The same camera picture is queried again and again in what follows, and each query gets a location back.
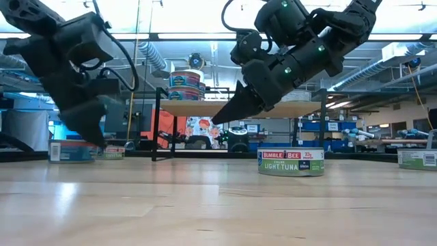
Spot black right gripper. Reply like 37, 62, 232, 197
211, 51, 310, 126

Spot silver ceiling duct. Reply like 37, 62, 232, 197
329, 42, 437, 92

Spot blue grey rolled tubes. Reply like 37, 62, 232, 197
397, 128, 431, 139

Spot yellow hanging cable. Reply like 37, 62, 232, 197
407, 64, 434, 131

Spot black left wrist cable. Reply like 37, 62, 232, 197
91, 0, 140, 92

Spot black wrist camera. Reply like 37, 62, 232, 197
230, 29, 272, 66
87, 77, 121, 97

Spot floral patterned cloth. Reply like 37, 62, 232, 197
185, 117, 225, 144

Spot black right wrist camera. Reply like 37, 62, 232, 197
230, 29, 272, 66

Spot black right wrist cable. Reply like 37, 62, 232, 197
221, 0, 274, 52

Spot black round ceiling device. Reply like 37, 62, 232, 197
188, 53, 206, 70

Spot grey cabinet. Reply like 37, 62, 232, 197
104, 98, 153, 139

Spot long ceiling light fixture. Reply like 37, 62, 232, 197
0, 32, 437, 42

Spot black aluminium table frame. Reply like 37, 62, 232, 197
0, 150, 399, 163

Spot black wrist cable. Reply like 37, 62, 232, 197
221, 0, 274, 52
91, 0, 140, 92

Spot white ceiling unit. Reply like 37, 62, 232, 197
381, 42, 426, 62

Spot white cloth cover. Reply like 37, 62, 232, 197
1, 109, 51, 151

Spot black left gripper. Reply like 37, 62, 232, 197
40, 66, 109, 148

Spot wooden shelf black metal legs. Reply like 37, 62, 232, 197
152, 87, 327, 164

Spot orange fabric panel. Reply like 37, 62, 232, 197
141, 109, 188, 144

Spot black curved tube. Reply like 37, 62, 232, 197
0, 132, 33, 153

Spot silver flexible duct hose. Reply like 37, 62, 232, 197
138, 41, 168, 71

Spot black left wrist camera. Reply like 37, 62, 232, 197
87, 77, 121, 97

